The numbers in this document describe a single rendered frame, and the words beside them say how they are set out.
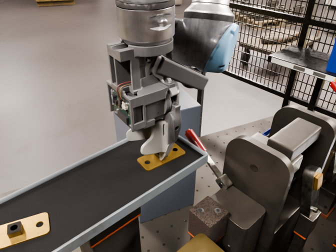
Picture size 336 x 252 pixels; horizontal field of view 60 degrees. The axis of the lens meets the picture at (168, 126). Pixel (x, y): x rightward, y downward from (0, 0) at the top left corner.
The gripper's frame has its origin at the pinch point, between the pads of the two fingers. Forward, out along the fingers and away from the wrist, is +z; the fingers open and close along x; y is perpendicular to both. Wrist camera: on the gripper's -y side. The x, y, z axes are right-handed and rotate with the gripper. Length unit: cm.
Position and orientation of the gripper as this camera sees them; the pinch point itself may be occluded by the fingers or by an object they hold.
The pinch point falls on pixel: (161, 148)
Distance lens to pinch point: 51.4
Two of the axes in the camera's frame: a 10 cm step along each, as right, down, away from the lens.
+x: 5.8, 4.6, -6.7
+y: -8.2, 3.3, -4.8
